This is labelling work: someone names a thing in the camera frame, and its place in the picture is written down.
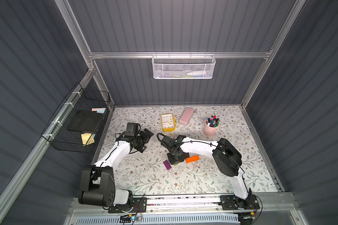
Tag yellow sticky notes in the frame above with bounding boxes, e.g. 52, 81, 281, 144
81, 133, 96, 146

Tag white marker in basket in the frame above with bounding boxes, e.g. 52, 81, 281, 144
187, 70, 207, 76

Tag pink pen cup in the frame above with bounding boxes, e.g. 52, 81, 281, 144
203, 120, 219, 137

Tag black notebook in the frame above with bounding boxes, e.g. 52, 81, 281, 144
67, 110, 103, 133

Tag white wire mesh basket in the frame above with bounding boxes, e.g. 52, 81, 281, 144
151, 54, 216, 79

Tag black wire wall basket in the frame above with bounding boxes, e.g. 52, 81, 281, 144
41, 84, 111, 153

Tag pastel sticky notes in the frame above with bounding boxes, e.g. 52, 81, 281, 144
92, 108, 106, 114

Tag pink pencil case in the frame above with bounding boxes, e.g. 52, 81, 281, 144
179, 107, 194, 126

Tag purple building block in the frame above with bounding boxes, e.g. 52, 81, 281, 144
163, 160, 172, 170

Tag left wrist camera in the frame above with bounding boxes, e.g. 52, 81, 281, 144
126, 122, 141, 136

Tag orange building block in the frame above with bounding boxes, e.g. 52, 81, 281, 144
186, 155, 200, 164

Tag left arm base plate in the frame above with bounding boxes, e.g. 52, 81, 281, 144
108, 197, 147, 214

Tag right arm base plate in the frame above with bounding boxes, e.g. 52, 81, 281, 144
219, 194, 260, 211

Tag floral table mat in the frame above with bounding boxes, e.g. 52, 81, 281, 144
100, 106, 278, 195

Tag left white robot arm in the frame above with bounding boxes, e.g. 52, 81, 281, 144
78, 129, 154, 209

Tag small green circuit board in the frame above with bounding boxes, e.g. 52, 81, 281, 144
119, 214, 143, 224

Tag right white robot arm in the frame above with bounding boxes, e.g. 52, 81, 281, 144
156, 133, 250, 200

